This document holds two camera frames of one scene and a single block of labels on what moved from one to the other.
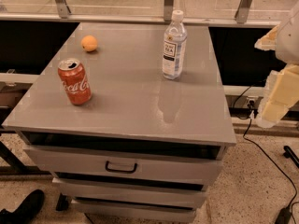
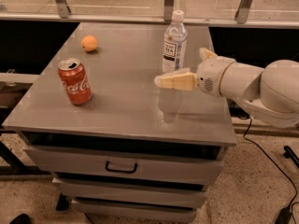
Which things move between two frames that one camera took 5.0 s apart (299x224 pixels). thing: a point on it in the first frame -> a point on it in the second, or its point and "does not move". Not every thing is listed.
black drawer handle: (120, 170) does not move
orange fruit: (89, 43) does not move
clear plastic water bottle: (174, 46) does not move
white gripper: (288, 41) -> (210, 75)
